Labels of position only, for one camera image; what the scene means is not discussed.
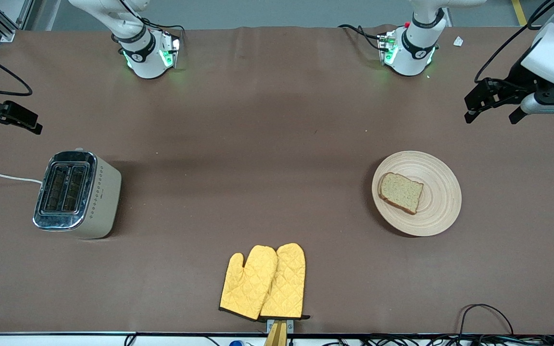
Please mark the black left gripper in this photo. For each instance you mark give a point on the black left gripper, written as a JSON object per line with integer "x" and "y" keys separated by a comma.
{"x": 519, "y": 80}

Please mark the round light wooden plate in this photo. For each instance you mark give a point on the round light wooden plate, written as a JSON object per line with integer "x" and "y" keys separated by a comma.
{"x": 440, "y": 211}

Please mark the brown bread toast slice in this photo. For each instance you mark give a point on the brown bread toast slice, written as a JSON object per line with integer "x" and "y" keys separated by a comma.
{"x": 402, "y": 192}

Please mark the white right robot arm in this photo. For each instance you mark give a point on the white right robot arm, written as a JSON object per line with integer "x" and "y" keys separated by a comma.
{"x": 144, "y": 60}

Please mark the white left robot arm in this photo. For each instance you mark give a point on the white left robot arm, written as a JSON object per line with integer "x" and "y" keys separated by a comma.
{"x": 411, "y": 55}

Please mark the small white paper scrap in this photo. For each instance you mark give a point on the small white paper scrap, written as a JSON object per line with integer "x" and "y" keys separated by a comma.
{"x": 458, "y": 41}

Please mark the beige chrome two-slot toaster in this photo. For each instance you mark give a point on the beige chrome two-slot toaster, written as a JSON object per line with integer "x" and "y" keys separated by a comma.
{"x": 77, "y": 197}

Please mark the brown table cover mat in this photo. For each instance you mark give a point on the brown table cover mat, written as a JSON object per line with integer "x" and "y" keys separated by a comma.
{"x": 258, "y": 144}

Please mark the yellow quilted oven mitt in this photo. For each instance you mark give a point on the yellow quilted oven mitt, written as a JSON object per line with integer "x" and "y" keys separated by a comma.
{"x": 286, "y": 283}
{"x": 248, "y": 283}

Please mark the small blue cap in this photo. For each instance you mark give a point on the small blue cap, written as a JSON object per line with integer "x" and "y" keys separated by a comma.
{"x": 236, "y": 343}

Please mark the wooden stick with metal bracket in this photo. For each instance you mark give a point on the wooden stick with metal bracket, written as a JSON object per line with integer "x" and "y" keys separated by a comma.
{"x": 276, "y": 336}

